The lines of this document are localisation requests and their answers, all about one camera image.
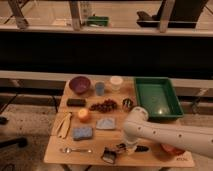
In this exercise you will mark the black handled brush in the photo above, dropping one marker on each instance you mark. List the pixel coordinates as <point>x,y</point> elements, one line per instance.
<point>122,148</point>

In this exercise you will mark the wooden table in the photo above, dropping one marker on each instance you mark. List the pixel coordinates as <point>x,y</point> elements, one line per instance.
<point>154,157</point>

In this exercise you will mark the blue cup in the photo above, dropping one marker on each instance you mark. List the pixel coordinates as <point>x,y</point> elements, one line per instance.
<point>99,88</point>

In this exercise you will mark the metal cup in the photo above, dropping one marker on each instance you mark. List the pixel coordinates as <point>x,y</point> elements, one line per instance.
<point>127,104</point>

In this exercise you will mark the bunch of dark grapes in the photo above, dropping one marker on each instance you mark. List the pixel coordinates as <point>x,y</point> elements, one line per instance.
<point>107,106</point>

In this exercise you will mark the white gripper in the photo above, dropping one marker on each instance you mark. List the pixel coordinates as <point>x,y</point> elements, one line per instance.
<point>131,145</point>

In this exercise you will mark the metal spoon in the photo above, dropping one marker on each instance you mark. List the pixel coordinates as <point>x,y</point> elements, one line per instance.
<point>69,150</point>

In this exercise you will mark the blue sponge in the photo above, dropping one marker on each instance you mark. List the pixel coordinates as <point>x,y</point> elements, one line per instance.
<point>82,133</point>

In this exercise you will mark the black office chair base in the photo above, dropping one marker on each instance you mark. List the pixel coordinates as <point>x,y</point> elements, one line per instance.
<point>11,138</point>

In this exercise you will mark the black rectangular block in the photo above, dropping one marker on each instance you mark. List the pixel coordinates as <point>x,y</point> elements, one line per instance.
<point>76,102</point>

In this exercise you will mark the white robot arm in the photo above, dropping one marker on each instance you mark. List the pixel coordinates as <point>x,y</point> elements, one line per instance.
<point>190,138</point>

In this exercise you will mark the green box on shelf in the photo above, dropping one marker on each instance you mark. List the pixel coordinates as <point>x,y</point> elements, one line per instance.
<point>97,20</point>

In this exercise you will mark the grey blue cloth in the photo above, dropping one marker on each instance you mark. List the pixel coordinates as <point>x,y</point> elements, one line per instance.
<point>108,123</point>

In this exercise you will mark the orange red bowl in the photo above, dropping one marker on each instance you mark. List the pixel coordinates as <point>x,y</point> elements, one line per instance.
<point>172,150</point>

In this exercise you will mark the white cup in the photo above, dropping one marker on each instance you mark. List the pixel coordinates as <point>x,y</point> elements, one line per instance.
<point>116,82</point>

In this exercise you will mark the orange apple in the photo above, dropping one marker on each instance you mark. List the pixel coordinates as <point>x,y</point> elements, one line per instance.
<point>83,115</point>

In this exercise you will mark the purple bowl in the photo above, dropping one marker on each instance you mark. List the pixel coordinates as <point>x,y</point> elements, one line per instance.
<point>80,84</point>

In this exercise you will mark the green plastic tray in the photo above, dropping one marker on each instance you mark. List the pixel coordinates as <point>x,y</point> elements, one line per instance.
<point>157,96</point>

